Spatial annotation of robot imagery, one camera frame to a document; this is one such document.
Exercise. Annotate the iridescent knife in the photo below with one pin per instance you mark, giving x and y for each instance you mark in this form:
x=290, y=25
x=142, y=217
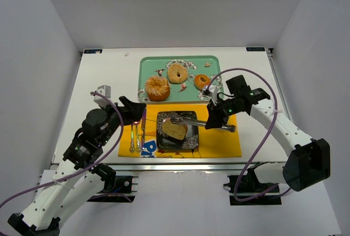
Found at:
x=143, y=122

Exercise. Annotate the black floral square plate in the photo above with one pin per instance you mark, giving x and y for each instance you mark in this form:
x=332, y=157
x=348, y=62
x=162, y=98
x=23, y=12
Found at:
x=164, y=141

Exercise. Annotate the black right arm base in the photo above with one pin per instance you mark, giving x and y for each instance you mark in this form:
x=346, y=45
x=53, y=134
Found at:
x=247, y=188

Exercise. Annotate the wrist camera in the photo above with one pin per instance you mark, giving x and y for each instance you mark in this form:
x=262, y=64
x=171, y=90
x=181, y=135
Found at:
x=211, y=91
x=102, y=95

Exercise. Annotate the sugar-crusted round bun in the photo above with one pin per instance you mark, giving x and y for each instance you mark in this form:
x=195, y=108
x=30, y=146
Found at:
x=157, y=88

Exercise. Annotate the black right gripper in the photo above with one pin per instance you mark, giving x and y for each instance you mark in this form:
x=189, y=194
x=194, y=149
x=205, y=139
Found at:
x=217, y=109

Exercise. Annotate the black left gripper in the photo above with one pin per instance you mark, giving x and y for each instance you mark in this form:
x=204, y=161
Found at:
x=127, y=111

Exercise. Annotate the pale speckled bagel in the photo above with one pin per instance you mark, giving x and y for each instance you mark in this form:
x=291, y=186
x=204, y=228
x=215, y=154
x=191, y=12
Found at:
x=177, y=73

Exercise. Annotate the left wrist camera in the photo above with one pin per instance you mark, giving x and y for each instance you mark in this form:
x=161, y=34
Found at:
x=102, y=95

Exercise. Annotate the brown bread slice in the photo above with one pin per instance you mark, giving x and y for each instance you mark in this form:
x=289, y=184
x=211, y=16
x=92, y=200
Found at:
x=176, y=131

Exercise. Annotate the glazed orange donut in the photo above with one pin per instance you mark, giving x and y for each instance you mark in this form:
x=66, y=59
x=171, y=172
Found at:
x=201, y=80

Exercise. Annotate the right corner label sticker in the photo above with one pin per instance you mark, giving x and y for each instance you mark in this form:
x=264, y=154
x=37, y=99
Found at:
x=255, y=49

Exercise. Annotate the green floral tray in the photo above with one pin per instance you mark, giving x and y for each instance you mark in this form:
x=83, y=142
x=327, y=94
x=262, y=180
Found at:
x=204, y=64

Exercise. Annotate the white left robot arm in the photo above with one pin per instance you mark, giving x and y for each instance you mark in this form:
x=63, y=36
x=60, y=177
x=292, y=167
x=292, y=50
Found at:
x=81, y=173

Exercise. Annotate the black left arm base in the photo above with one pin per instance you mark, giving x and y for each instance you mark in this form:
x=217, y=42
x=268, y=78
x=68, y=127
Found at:
x=121, y=190

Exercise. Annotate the left corner label sticker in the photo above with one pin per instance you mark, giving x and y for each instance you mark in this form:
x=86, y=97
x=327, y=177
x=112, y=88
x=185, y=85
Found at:
x=92, y=51

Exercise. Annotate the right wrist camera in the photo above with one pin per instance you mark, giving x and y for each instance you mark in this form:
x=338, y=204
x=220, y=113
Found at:
x=211, y=91

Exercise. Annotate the iridescent fork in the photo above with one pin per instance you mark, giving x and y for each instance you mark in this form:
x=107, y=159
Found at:
x=132, y=142

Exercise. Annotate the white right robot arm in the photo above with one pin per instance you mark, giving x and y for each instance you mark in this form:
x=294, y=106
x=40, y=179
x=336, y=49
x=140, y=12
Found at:
x=308, y=159

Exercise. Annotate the metal serving tongs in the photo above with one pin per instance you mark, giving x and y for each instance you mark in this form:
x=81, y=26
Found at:
x=177, y=119

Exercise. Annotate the corner label sticker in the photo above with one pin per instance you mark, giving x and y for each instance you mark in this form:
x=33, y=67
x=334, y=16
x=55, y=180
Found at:
x=92, y=51
x=255, y=49

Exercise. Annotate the iridescent spoon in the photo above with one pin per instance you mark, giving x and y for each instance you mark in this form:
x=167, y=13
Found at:
x=137, y=139

